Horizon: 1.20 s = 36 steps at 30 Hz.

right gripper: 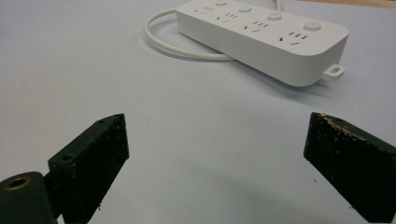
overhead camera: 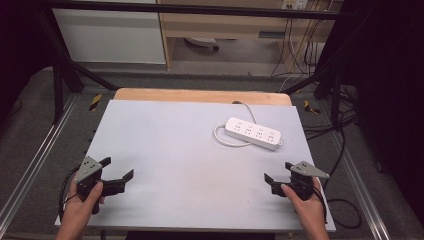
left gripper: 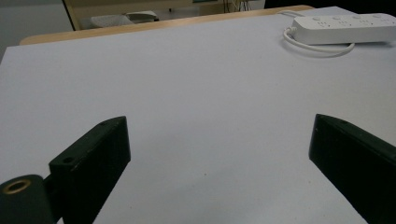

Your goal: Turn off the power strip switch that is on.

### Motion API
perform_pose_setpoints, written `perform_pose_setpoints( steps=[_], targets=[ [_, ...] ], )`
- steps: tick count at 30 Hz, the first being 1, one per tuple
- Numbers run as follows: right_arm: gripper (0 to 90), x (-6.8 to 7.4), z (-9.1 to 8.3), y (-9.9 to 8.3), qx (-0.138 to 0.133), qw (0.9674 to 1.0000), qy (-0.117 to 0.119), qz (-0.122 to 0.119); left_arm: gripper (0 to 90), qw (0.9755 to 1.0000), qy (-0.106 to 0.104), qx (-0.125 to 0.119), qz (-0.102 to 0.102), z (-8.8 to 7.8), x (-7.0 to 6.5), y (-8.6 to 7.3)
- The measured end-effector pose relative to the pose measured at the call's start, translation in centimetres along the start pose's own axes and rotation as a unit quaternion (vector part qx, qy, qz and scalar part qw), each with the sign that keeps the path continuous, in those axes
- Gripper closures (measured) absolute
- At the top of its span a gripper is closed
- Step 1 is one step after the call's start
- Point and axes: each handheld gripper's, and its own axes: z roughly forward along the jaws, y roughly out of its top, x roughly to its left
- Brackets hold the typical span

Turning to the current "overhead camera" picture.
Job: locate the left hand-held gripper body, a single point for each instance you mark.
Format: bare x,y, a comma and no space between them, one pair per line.
87,170

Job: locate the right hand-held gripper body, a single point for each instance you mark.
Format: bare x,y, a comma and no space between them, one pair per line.
303,181

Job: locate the person's right hand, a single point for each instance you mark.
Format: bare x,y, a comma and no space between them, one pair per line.
308,210

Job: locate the person's left hand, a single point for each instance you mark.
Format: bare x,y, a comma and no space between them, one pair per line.
79,208

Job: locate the white power strip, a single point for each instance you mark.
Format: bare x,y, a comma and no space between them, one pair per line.
253,133

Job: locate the wooden table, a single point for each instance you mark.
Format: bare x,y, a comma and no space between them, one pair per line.
200,95

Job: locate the white cabinet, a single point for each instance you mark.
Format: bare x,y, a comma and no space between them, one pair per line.
110,36

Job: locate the black curtain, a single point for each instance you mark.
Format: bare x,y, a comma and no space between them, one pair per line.
390,83
16,50

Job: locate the office chair base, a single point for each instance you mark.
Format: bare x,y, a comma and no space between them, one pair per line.
201,41

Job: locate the wooden desk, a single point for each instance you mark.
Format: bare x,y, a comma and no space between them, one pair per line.
216,25

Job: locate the aluminium floor rail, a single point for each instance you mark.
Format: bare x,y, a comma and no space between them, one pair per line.
36,156
361,186

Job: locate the white wall socket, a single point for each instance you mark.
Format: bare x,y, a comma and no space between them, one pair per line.
295,4

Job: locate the black metal frame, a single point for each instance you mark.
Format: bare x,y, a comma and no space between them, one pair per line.
200,9

